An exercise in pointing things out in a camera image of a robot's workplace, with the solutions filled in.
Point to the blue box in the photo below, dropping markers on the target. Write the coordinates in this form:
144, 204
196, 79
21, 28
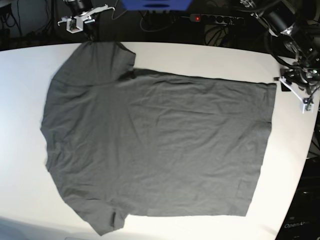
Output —
154, 5

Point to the dark grey T-shirt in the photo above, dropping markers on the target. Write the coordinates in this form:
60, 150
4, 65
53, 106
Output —
127, 141

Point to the black case with white lettering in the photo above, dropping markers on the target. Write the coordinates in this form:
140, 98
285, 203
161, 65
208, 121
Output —
302, 221

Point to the black power strip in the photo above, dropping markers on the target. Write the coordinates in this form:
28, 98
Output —
211, 19

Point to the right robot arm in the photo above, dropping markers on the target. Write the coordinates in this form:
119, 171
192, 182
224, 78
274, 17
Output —
81, 7

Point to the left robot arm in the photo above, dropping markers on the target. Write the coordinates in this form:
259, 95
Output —
282, 23

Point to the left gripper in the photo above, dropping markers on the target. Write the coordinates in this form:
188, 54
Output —
305, 70

